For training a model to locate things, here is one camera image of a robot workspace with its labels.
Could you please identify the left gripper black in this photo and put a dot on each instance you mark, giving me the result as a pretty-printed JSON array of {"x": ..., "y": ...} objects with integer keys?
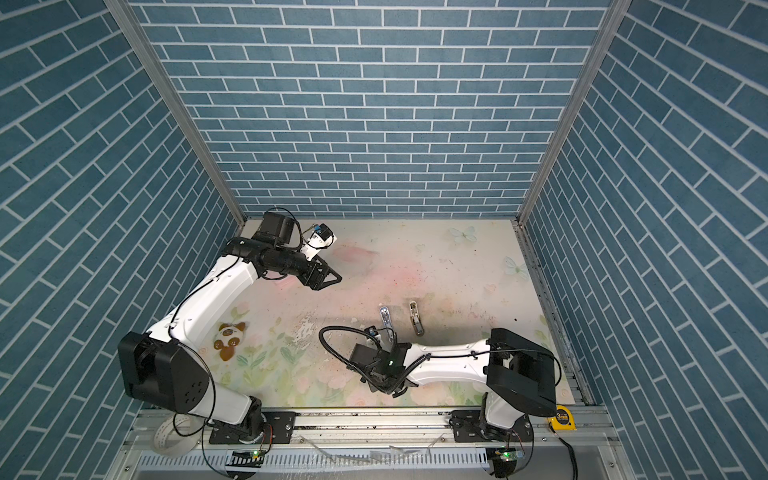
[{"x": 317, "y": 282}]

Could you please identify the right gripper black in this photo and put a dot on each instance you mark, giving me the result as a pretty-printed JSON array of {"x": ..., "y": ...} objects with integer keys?
[{"x": 370, "y": 384}]

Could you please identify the blue staple remover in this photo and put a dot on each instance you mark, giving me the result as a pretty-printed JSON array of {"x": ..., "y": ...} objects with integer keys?
[{"x": 388, "y": 326}]

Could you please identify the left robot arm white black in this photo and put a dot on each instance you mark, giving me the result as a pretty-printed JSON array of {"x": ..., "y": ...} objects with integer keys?
[{"x": 163, "y": 366}]

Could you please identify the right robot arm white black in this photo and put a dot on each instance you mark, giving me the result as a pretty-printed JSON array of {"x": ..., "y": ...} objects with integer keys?
[{"x": 520, "y": 377}]

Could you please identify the floral table mat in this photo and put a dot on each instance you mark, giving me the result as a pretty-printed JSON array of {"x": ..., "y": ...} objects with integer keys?
[{"x": 282, "y": 342}]

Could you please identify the yellow tape measure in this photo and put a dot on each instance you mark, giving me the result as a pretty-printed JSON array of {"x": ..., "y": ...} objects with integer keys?
[{"x": 562, "y": 420}]

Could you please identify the clear tape roll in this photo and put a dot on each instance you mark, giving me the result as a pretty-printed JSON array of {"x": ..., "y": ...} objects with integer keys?
[{"x": 177, "y": 435}]

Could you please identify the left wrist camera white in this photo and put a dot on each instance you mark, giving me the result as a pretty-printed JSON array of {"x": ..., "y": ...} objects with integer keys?
[{"x": 317, "y": 238}]

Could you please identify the aluminium rail frame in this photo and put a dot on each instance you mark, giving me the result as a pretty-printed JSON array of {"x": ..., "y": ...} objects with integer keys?
[{"x": 386, "y": 443}]

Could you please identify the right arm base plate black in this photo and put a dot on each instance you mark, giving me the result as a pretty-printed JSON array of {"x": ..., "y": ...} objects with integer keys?
[{"x": 469, "y": 426}]

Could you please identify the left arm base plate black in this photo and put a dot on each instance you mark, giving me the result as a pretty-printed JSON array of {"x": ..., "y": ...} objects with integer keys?
[{"x": 265, "y": 428}]

